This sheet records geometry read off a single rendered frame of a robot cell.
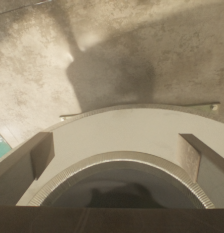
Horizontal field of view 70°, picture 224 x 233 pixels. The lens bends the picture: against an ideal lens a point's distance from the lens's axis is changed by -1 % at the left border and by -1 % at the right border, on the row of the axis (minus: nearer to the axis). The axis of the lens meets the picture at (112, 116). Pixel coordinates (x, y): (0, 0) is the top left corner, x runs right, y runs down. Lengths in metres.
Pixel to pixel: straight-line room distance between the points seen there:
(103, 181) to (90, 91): 0.57
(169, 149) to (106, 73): 0.57
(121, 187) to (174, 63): 0.66
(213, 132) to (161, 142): 0.19
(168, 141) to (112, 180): 0.27
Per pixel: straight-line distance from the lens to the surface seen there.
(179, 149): 0.17
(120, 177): 0.67
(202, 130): 0.68
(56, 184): 0.60
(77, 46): 0.95
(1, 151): 1.92
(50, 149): 0.16
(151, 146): 0.61
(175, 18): 0.90
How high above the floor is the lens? 0.87
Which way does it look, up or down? 51 degrees down
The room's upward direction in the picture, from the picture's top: 168 degrees counter-clockwise
